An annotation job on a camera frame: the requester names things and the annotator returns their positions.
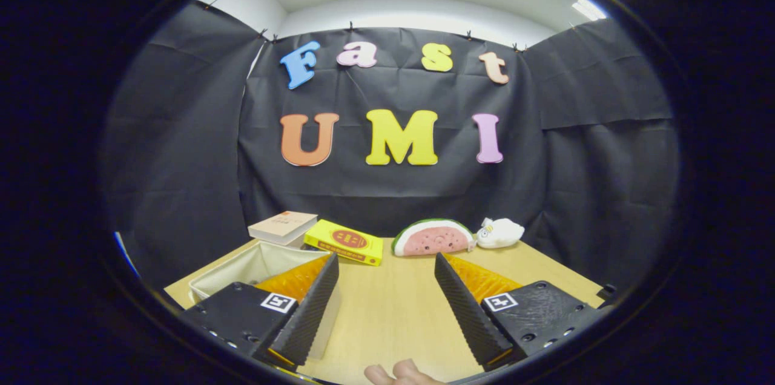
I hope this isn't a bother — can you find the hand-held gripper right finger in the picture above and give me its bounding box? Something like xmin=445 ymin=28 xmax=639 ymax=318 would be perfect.
xmin=434 ymin=252 xmax=606 ymax=372

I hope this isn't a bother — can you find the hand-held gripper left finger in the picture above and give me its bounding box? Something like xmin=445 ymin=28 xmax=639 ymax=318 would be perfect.
xmin=180 ymin=252 xmax=340 ymax=372

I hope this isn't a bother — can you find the cream fabric storage box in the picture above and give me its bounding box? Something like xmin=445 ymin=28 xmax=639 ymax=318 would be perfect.
xmin=189 ymin=241 xmax=343 ymax=361

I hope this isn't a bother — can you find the watermelon slice plush toy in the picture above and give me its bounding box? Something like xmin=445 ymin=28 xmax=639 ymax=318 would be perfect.
xmin=391 ymin=219 xmax=476 ymax=257

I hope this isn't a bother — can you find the yellow book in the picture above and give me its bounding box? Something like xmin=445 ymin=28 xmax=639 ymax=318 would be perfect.
xmin=303 ymin=219 xmax=384 ymax=267

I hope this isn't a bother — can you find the white plush toy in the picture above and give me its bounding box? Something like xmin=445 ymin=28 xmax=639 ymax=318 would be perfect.
xmin=476 ymin=217 xmax=526 ymax=249

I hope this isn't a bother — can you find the black backdrop cloth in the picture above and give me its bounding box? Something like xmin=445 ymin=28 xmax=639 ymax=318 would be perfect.
xmin=100 ymin=1 xmax=682 ymax=295

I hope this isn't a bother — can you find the small ceiling light panel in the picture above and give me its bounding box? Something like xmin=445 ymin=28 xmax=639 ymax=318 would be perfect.
xmin=572 ymin=0 xmax=608 ymax=22

